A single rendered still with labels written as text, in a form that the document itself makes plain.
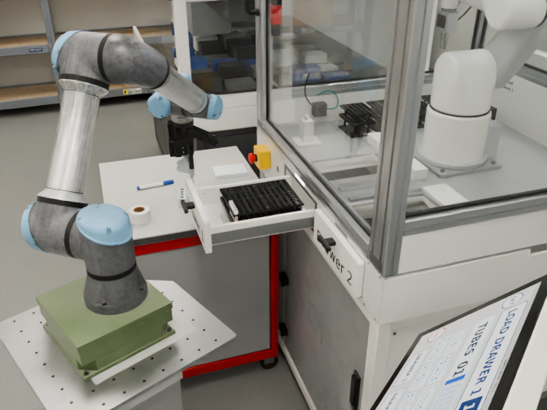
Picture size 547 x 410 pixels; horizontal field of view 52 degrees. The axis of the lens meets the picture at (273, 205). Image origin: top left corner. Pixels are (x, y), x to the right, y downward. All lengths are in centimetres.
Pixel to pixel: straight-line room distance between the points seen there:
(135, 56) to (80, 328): 63
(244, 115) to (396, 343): 135
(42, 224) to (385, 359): 91
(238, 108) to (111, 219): 129
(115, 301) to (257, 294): 84
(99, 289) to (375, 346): 69
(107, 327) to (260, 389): 110
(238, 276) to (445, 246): 89
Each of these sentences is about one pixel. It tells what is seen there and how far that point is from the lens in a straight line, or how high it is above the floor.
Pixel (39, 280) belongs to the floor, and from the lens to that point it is 311.
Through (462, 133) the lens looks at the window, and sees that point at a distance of 127.
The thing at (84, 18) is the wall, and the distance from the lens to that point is 572.
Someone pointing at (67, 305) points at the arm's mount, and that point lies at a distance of 146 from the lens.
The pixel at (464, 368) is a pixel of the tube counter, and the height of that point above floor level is 112.
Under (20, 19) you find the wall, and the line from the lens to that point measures 571.
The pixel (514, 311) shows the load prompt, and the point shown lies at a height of 116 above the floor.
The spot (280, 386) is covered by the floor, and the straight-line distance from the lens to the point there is 236.
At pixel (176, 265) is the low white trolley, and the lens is 195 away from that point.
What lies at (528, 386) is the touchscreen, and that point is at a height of 118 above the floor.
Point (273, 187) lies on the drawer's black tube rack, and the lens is 180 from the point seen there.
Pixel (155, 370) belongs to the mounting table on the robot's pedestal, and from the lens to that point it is 138.
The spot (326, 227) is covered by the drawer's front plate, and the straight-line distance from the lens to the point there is 157.
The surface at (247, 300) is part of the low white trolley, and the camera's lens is 211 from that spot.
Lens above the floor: 173
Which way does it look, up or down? 29 degrees down
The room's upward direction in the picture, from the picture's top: straight up
